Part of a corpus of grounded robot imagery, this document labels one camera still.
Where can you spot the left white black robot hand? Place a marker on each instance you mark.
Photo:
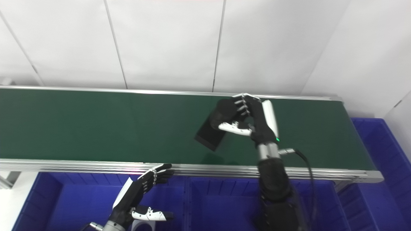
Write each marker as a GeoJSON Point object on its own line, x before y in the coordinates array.
{"type": "Point", "coordinates": [130, 197]}

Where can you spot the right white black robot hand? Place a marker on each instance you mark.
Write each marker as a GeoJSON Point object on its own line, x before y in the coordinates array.
{"type": "Point", "coordinates": [261, 125]}

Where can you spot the black cylinder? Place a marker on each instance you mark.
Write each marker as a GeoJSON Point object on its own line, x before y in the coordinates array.
{"type": "Point", "coordinates": [210, 136]}

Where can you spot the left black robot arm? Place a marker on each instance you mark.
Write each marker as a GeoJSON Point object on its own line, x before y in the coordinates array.
{"type": "Point", "coordinates": [112, 227]}

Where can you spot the green conveyor belt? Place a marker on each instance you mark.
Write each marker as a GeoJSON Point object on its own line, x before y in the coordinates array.
{"type": "Point", "coordinates": [96, 166]}
{"type": "Point", "coordinates": [112, 125]}

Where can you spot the blue plastic bin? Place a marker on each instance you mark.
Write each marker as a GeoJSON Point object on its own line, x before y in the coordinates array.
{"type": "Point", "coordinates": [221, 205]}
{"type": "Point", "coordinates": [74, 205]}
{"type": "Point", "coordinates": [382, 186]}

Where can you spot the aluminium conveyor leg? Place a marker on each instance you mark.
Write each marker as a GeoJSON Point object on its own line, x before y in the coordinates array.
{"type": "Point", "coordinates": [8, 179]}

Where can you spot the grey conveyor motor box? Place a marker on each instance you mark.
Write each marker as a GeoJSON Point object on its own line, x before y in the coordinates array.
{"type": "Point", "coordinates": [4, 81]}

